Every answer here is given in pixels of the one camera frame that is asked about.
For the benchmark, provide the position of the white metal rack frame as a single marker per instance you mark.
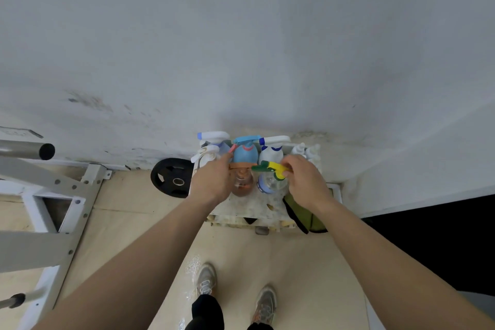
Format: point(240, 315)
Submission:
point(42, 248)

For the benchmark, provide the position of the person's left hand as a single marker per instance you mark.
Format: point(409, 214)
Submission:
point(210, 182)

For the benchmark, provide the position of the blue spray bottle pink trigger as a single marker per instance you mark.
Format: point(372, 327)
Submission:
point(245, 153)

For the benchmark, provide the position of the person's right grey shoe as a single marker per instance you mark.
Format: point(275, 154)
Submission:
point(265, 304)

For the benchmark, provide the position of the white shelf yellow poles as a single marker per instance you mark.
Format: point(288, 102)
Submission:
point(247, 208)

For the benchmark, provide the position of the black shorts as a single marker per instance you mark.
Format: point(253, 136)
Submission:
point(207, 312)

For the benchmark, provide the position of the pale blue bottle white sprayer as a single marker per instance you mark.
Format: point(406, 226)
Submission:
point(214, 135)

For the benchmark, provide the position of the person's right hand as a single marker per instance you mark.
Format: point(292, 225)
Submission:
point(309, 188)

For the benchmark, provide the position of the person's left forearm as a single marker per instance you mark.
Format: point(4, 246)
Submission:
point(120, 275)

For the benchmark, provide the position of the orange spray bottle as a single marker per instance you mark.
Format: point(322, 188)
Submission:
point(241, 182)

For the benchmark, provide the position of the black weight plate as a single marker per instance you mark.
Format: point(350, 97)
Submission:
point(166, 179)

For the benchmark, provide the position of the person's left grey shoe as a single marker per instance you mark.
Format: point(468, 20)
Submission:
point(207, 279)

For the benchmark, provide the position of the person's grey shoe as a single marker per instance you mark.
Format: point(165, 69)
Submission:
point(207, 279)
point(265, 304)

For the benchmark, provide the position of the clear bottle yellow green sprayer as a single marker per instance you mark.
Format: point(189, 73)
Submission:
point(270, 182)

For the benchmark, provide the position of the green microfibre cloth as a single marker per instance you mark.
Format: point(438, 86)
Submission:
point(305, 217)

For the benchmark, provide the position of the small white bottle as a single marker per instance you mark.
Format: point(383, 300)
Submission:
point(313, 152)
point(298, 149)

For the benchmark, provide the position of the white spray bottle teal label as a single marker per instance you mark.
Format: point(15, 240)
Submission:
point(209, 153)

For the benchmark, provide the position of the person's right forearm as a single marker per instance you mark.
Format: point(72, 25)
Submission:
point(398, 275)

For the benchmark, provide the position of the grey bar black end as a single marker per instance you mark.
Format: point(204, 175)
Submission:
point(23, 150)

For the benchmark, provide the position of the round white bottle blue-tipped sprayer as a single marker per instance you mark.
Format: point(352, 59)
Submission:
point(270, 155)

